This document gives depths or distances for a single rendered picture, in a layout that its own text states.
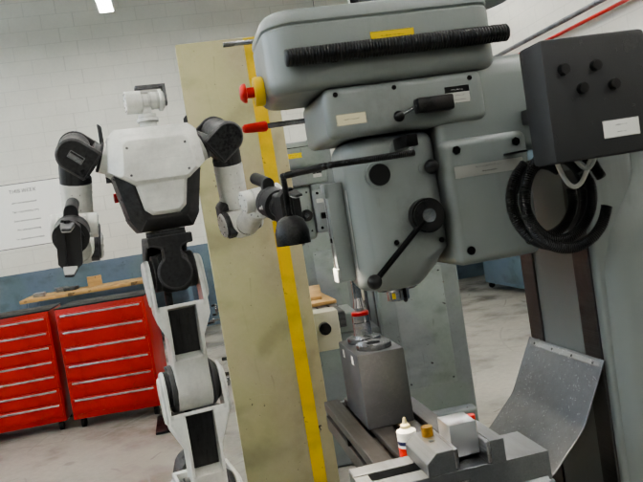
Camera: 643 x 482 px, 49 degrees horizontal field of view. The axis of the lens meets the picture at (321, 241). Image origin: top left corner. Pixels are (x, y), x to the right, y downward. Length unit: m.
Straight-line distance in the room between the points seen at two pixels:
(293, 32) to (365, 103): 0.19
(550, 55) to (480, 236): 0.40
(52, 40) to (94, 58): 0.61
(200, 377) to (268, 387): 1.16
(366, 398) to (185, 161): 0.85
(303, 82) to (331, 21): 0.13
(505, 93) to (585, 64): 0.26
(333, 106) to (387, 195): 0.21
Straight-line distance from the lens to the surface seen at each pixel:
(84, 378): 6.17
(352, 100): 1.41
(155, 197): 2.08
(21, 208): 10.69
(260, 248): 3.21
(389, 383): 1.79
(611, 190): 1.56
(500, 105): 1.52
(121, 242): 10.50
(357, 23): 1.43
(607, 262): 1.55
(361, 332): 1.89
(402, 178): 1.44
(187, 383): 2.15
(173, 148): 2.09
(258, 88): 1.47
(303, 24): 1.41
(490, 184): 1.48
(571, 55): 1.31
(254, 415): 3.32
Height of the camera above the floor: 1.51
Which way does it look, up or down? 3 degrees down
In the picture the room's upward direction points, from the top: 9 degrees counter-clockwise
